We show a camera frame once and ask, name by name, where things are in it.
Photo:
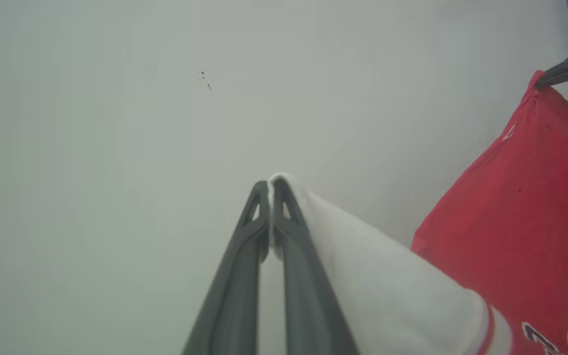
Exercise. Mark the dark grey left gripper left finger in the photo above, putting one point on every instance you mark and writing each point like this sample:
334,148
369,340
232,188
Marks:
234,296

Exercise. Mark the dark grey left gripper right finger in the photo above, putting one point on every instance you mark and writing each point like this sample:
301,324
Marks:
308,305

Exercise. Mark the red and white jersey garment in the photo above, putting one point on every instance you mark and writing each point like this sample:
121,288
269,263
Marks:
511,222

